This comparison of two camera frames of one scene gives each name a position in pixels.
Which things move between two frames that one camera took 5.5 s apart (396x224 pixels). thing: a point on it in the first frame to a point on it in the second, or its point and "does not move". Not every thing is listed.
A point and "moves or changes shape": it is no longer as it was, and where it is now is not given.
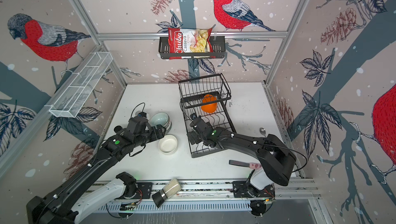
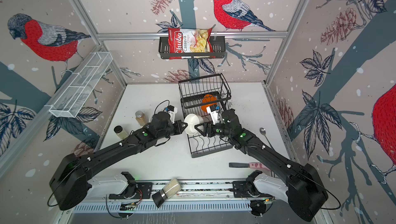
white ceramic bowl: [168, 144] moves or changes shape
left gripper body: [151, 134] to [171, 129]
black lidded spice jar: [117, 128] does not move
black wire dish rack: [201, 103] does not move
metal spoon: [263, 131] does not move
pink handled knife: [250, 165] does not move
